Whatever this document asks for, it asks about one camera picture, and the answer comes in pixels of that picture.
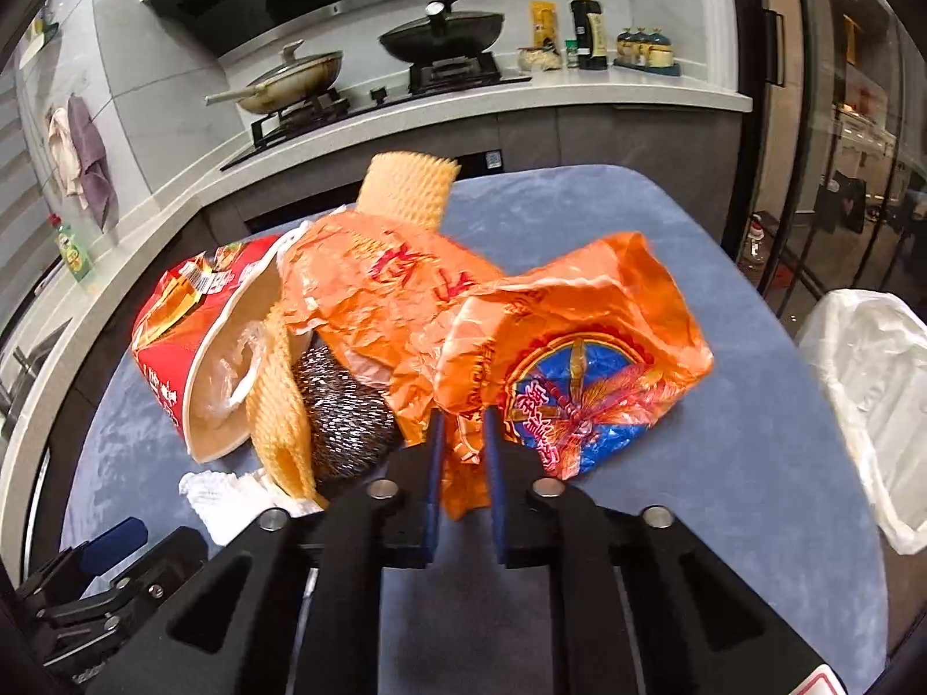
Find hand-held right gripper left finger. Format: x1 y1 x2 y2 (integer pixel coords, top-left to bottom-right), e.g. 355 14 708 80
85 409 446 695

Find orange bag blue round print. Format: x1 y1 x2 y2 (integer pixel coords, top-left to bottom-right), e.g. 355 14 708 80
433 230 716 522

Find beige hanging towel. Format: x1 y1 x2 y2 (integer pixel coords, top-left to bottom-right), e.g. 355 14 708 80
47 107 88 196

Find steel wool scrubber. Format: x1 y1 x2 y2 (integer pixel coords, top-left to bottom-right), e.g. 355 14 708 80
290 343 407 482

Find black gas stove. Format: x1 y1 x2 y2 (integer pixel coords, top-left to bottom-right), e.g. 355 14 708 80
219 50 533 173

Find blue velvet table cover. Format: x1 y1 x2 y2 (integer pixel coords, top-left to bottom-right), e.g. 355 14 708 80
61 165 890 695

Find white counter with grey cabinets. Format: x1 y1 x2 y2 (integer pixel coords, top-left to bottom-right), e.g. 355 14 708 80
0 61 754 566

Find clear plastic wrap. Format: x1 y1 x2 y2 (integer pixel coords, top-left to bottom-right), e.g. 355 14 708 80
194 322 269 421

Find white crumpled tissue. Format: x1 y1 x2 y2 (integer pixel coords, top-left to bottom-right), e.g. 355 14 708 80
178 467 320 547

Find black built-in oven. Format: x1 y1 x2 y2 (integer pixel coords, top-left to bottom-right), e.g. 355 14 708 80
452 148 508 181

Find black wok with lid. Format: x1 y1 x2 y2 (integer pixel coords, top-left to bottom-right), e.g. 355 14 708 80
378 0 506 64

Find blue spice jar tray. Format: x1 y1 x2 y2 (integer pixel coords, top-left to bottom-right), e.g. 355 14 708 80
614 56 683 78

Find purple hanging towel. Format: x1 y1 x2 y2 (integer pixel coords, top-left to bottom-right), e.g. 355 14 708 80
67 94 121 233

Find dark sauce bottle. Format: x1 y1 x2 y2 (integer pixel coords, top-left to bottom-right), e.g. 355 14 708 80
570 0 610 71

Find green dish soap bottle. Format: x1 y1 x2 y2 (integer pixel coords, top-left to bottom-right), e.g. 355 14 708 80
49 213 94 283

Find red instant noodle cup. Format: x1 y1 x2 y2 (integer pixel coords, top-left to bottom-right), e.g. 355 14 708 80
130 232 320 464

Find orange plastic bag red print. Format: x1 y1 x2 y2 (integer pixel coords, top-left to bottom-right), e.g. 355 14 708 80
277 213 508 446

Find black door handle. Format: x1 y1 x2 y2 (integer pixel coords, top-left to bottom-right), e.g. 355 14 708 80
764 9 787 88

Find yellow food packet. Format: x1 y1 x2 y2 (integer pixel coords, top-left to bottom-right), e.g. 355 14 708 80
531 1 562 52

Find glass sliding door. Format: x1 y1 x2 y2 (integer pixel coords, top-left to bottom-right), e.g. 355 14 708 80
724 0 927 320

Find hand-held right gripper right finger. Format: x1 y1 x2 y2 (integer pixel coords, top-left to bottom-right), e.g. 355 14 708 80
483 405 848 695

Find yellow foam net sleeve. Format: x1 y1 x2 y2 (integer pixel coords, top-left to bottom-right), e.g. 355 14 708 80
360 151 462 234
244 302 330 511

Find frying pan with glass lid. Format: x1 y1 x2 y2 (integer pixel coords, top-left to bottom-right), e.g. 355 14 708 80
204 41 345 115

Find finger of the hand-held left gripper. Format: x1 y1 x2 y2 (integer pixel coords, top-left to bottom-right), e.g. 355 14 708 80
36 527 211 676
21 517 149 602

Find trash bin with white bag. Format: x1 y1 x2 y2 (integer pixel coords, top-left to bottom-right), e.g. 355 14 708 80
795 288 927 557

